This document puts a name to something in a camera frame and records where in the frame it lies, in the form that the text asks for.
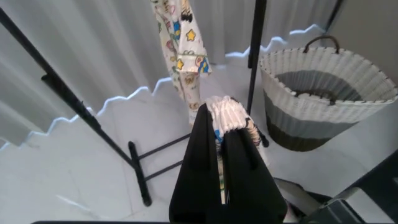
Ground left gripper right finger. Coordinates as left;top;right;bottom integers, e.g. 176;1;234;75
222;127;287;223

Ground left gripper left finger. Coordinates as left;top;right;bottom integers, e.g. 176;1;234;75
169;103;225;223

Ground cream printed trousers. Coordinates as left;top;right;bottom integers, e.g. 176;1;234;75
203;95;271;206

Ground cream printed garment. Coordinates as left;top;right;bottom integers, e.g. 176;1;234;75
150;0;212;125

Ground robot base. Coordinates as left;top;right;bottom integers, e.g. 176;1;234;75
273;149;398;224

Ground white laundry basket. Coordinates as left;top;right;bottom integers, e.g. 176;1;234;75
259;35;398;152

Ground black clothes rack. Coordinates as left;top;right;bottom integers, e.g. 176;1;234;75
0;0;267;208

